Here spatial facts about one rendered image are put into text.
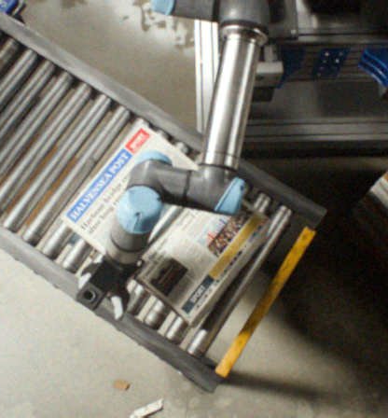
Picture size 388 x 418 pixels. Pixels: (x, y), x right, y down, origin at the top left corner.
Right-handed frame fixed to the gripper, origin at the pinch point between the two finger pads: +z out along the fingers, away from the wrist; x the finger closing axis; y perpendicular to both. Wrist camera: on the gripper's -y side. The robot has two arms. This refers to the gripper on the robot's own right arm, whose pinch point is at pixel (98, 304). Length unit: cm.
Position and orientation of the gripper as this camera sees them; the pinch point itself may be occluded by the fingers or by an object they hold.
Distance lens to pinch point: 130.3
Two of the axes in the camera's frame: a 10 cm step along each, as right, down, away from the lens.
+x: -7.8, -6.0, 1.7
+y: 5.4, -5.3, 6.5
